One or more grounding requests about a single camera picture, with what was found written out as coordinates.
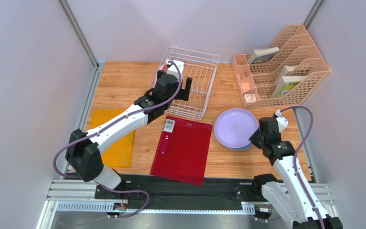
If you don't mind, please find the blue plate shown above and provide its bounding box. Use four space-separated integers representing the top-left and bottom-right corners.
226 143 253 151

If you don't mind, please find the purple plate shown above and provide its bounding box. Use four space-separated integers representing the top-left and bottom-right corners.
214 108 258 148

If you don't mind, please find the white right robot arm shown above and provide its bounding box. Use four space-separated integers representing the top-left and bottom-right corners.
249 108 343 229

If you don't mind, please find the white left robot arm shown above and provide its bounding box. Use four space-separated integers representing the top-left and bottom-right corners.
65 70 192 190

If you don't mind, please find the green book in rack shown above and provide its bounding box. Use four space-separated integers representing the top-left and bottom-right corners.
271 75 306 98

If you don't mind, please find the pink file rack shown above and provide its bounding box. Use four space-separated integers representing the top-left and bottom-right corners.
247 24 331 109

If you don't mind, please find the upper book in rack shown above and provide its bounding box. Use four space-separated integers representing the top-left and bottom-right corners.
247 47 280 64

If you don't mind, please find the pink plate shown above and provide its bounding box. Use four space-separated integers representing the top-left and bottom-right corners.
158 63 170 73

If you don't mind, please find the red folder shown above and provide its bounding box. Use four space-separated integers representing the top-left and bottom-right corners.
150 115 213 186

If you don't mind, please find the black base mat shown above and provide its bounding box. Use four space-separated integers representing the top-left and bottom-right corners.
118 175 266 210

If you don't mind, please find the middle white book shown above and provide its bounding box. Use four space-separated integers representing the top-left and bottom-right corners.
273 65 298 85

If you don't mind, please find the orange folder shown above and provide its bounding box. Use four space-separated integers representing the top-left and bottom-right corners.
90 109 135 167

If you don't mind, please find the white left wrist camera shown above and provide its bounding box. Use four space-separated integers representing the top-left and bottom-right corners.
165 59 184 80

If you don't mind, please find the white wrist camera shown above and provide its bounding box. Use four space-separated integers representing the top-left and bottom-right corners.
274 110 288 133
165 59 184 80

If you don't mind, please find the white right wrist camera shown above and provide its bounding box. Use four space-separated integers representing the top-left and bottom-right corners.
274 110 288 133

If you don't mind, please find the white wire dish rack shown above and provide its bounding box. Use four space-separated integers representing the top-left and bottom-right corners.
159 46 220 121

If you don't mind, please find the left aluminium corner post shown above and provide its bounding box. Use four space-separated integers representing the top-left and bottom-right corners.
57 0 100 69

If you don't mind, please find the aluminium corner post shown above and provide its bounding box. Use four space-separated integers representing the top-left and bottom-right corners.
57 0 100 69
303 0 326 30

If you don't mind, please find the right aluminium corner post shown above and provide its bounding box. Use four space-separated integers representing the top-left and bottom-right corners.
303 0 326 30

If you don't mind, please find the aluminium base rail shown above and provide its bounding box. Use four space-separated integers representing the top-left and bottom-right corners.
37 179 342 229

